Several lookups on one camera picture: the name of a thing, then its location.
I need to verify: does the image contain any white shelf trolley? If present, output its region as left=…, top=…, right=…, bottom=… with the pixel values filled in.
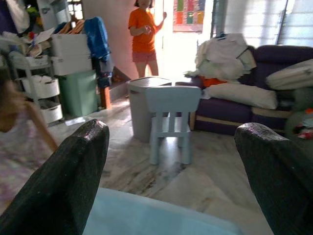
left=8, top=52, right=64, bottom=124

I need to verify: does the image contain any light blue dotted pillow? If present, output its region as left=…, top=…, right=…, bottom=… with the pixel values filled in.
left=83, top=187, right=243, bottom=235

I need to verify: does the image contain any green plastic bin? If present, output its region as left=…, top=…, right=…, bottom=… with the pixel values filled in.
left=58, top=70, right=98, bottom=117

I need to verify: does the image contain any brown wooden stair post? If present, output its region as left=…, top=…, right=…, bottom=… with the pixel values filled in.
left=99, top=85, right=112, bottom=110

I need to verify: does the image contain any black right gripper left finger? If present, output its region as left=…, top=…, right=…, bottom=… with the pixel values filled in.
left=0, top=118, right=110, bottom=235

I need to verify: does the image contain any long white pillow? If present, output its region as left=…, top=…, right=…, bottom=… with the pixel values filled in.
left=201, top=82, right=279, bottom=110

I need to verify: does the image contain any white paper sheet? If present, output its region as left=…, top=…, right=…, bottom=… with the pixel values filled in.
left=65, top=117, right=93, bottom=127

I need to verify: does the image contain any wooden clothes hanger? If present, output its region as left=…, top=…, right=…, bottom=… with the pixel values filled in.
left=57, top=19, right=86, bottom=35

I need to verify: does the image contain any white clothes pile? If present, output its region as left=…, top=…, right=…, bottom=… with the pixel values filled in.
left=184, top=33, right=257, bottom=81

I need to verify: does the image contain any purple sofa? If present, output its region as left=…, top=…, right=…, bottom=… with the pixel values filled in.
left=176, top=45, right=313, bottom=136

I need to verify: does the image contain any grey-green leather sofa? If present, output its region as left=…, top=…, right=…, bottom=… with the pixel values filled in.
left=284, top=88, right=313, bottom=152

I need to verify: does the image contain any white folded bedding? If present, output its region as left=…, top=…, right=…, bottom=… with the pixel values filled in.
left=266, top=58, right=313, bottom=91

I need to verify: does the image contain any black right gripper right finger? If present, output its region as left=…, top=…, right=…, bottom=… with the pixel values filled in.
left=234, top=122, right=313, bottom=235

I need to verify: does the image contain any white storage box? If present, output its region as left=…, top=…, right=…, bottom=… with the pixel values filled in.
left=51, top=55, right=93, bottom=76
left=50, top=33, right=91, bottom=58

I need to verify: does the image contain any light blue child chair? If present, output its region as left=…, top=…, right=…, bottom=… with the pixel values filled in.
left=144, top=85, right=201, bottom=165

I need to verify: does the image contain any person in orange shirt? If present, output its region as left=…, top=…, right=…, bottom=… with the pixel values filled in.
left=128, top=0, right=168, bottom=78

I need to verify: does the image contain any colourful wall poster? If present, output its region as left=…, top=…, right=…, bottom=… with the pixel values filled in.
left=173, top=0, right=205, bottom=33

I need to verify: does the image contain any blue hanging garment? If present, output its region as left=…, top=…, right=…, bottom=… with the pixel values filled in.
left=84, top=16, right=111, bottom=62

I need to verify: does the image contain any child in floral dress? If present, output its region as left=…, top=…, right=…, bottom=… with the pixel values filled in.
left=0, top=66, right=59, bottom=213

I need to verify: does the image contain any orange cloth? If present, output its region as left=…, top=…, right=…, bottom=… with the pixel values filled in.
left=199, top=75, right=227, bottom=88

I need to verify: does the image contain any grey laundry bin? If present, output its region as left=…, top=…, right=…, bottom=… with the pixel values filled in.
left=126, top=76, right=173, bottom=143

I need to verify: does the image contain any louvre window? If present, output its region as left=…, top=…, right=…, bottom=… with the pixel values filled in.
left=278, top=0, right=313, bottom=46

